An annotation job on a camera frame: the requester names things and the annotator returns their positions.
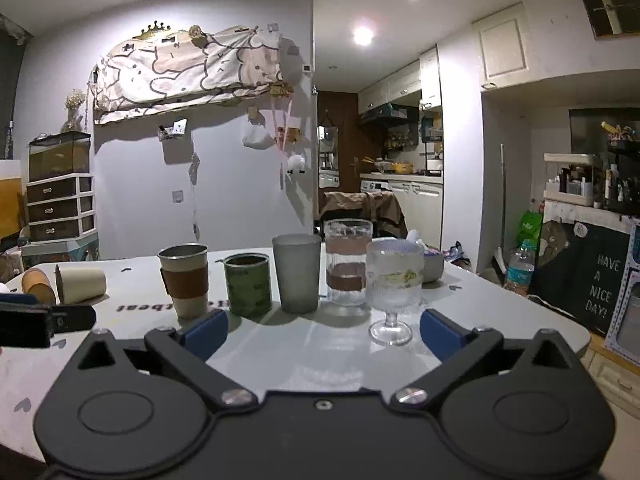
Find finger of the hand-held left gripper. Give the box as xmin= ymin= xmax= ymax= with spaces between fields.
xmin=50 ymin=304 xmax=97 ymax=334

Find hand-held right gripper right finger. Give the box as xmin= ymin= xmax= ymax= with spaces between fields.
xmin=389 ymin=308 xmax=587 ymax=409

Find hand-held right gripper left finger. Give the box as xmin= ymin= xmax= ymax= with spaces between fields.
xmin=62 ymin=308 xmax=259 ymax=409

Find cream cup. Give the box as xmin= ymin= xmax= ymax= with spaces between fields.
xmin=54 ymin=264 xmax=107 ymax=305

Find brown wooden cup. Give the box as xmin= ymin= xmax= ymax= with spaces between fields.
xmin=21 ymin=267 xmax=57 ymax=306

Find steel cup with brown sleeve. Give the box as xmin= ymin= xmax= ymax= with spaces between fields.
xmin=157 ymin=243 xmax=210 ymax=319

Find grey frosted cup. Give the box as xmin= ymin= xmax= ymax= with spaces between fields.
xmin=271 ymin=233 xmax=322 ymax=314

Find green tin can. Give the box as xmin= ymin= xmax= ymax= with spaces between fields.
xmin=223 ymin=252 xmax=274 ymax=318

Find grey bowl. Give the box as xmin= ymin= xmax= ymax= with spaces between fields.
xmin=421 ymin=249 xmax=446 ymax=284

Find ribbed glass goblet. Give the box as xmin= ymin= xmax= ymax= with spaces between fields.
xmin=366 ymin=238 xmax=426 ymax=346

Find plastic water bottle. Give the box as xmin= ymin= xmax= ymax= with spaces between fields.
xmin=504 ymin=239 xmax=536 ymax=297

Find plastic drawer unit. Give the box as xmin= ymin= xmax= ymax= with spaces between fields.
xmin=25 ymin=173 xmax=97 ymax=242

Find clear glass with brown bands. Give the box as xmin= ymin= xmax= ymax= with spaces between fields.
xmin=323 ymin=218 xmax=374 ymax=307

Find white base kitchen cabinets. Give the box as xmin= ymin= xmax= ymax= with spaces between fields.
xmin=388 ymin=180 xmax=445 ymax=251

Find green plastic bag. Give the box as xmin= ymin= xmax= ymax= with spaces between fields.
xmin=516 ymin=209 xmax=544 ymax=245

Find chair with brown jacket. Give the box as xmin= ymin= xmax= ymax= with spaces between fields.
xmin=319 ymin=190 xmax=409 ymax=239

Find white pole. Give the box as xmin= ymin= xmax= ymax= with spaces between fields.
xmin=499 ymin=143 xmax=507 ymax=262

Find glass fish tank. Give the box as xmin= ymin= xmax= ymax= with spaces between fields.
xmin=28 ymin=131 xmax=92 ymax=182

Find black chalkboard sign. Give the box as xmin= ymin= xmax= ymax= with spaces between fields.
xmin=529 ymin=219 xmax=632 ymax=337

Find white hanging bag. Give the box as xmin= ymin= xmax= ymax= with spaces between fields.
xmin=242 ymin=119 xmax=275 ymax=150

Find white rack with bottles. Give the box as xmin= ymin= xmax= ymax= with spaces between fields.
xmin=543 ymin=152 xmax=604 ymax=207

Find dried flower bouquet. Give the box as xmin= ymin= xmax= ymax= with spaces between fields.
xmin=61 ymin=88 xmax=87 ymax=134

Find white upper cabinet door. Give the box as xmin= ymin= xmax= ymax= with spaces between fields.
xmin=472 ymin=2 xmax=532 ymax=89

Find gold crown decoration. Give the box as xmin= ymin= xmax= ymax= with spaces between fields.
xmin=132 ymin=20 xmax=174 ymax=40

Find hanging wall mirror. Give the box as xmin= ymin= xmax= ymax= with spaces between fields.
xmin=318 ymin=109 xmax=340 ymax=172

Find white kitchen wall cabinets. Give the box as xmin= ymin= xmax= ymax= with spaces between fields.
xmin=357 ymin=46 xmax=444 ymax=114

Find printed cloth wall hanging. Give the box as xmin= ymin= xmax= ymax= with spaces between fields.
xmin=91 ymin=24 xmax=284 ymax=125

